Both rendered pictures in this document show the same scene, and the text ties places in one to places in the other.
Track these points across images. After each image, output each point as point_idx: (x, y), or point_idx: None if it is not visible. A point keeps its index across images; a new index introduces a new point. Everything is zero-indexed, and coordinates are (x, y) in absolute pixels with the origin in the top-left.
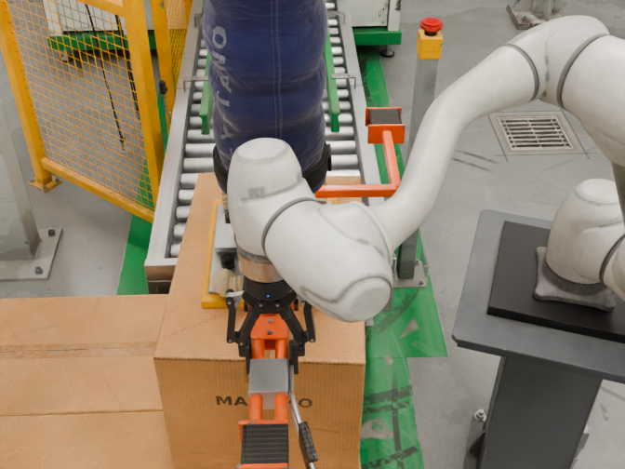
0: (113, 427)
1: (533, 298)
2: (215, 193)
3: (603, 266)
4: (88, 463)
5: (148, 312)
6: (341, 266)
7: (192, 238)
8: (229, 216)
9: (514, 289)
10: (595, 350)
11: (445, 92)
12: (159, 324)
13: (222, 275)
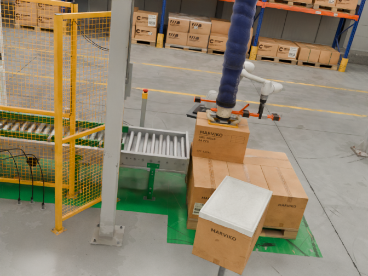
0: (232, 169)
1: None
2: (203, 124)
3: None
4: (241, 172)
5: (199, 164)
6: (281, 84)
7: (219, 127)
8: (218, 120)
9: None
10: None
11: (247, 73)
12: (202, 162)
13: (237, 120)
